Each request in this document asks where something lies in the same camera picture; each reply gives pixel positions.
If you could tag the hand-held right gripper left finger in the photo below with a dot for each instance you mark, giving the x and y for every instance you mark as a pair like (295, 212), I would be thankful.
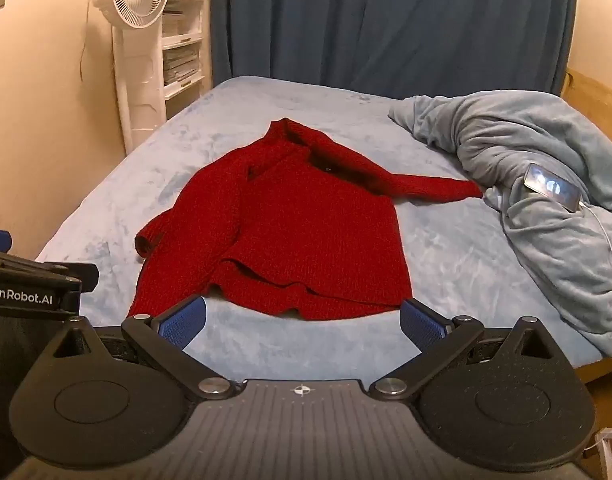
(182, 324)

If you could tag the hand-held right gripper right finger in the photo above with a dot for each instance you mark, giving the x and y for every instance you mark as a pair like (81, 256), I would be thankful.
(422, 326)

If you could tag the red knit sweater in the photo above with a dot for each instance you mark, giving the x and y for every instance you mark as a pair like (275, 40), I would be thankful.
(296, 230)

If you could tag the bed with blue sheet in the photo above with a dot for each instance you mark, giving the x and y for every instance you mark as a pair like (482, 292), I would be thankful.
(436, 270)

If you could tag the grey fleece blanket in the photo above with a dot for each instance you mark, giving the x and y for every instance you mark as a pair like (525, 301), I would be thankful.
(551, 260)

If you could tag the smartphone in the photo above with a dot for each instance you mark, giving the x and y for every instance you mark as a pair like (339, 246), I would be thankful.
(548, 185)

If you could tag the white plastic object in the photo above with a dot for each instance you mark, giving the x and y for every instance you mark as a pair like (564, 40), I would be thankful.
(611, 452)

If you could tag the white shelf with books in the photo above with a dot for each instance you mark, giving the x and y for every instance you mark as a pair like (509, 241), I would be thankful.
(186, 42)

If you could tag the blue curtain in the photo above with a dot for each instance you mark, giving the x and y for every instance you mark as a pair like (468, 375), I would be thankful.
(386, 25)

